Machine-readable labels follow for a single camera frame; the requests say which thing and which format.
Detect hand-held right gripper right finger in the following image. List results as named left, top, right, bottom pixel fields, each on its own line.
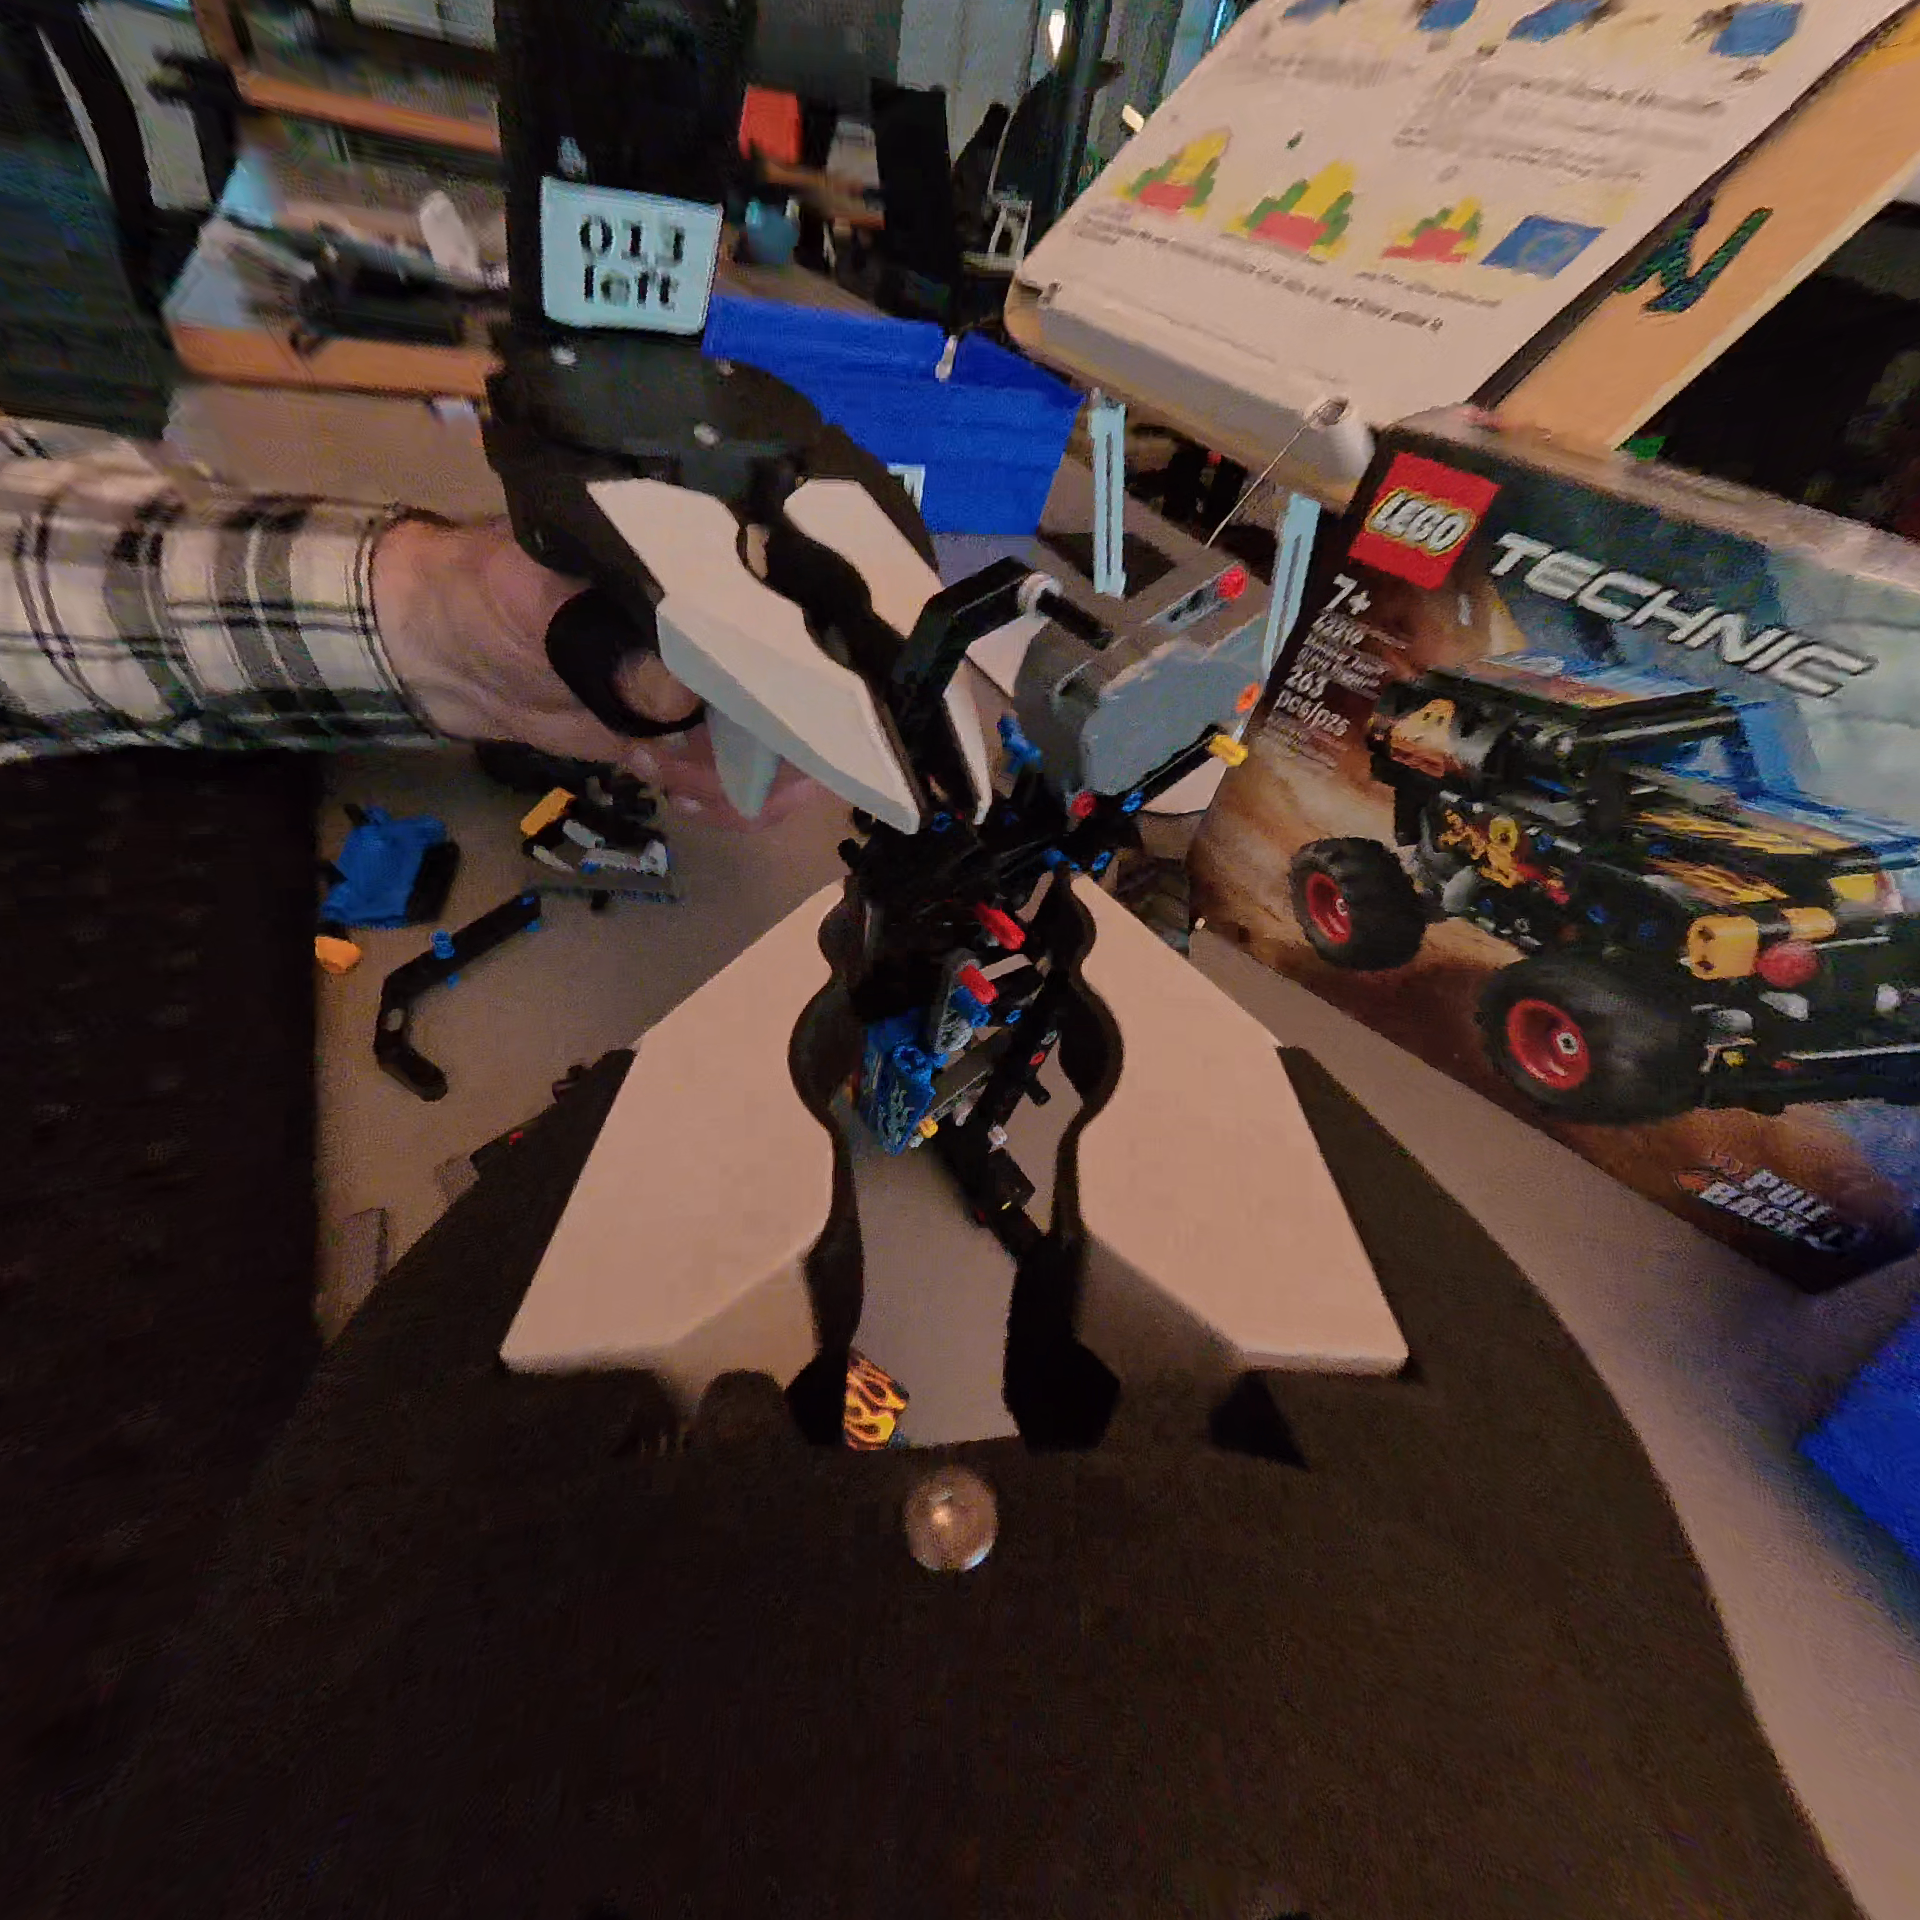
left=1002, top=877, right=1416, bottom=1450

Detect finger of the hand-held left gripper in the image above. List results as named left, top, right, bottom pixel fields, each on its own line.
left=586, top=479, right=929, bottom=837
left=778, top=478, right=994, bottom=824

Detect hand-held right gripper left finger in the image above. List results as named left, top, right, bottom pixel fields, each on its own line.
left=498, top=883, right=876, bottom=1450

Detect toy truck chassis with motor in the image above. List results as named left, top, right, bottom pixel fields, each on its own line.
left=816, top=558, right=1281, bottom=1247

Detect person's left forearm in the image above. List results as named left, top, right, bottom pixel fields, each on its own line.
left=0, top=415, right=443, bottom=763

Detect person's left hand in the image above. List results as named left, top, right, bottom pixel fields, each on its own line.
left=374, top=517, right=819, bottom=834

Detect blue plastic bin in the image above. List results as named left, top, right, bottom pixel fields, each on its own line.
left=699, top=287, right=1088, bottom=536

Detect yellow and black toy piece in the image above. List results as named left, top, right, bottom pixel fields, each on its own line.
left=520, top=784, right=678, bottom=904

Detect small black flame-print piece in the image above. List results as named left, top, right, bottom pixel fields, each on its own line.
left=836, top=1346, right=912, bottom=1452

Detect black angled toy beam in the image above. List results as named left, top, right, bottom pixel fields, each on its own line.
left=374, top=888, right=547, bottom=1107

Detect wooden table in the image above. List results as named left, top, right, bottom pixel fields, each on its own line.
left=162, top=195, right=513, bottom=400

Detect blue toy body panel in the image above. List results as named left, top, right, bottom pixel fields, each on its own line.
left=320, top=806, right=462, bottom=933

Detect toy truck set box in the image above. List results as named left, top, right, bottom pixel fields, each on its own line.
left=1190, top=407, right=1920, bottom=1296

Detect black perforated surface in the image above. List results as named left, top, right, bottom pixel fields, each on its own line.
left=0, top=742, right=326, bottom=1501

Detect printed instruction sheet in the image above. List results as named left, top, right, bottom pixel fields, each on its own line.
left=1020, top=0, right=1907, bottom=376

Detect blue bin at right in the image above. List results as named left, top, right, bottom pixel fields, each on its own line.
left=1796, top=1317, right=1920, bottom=1519

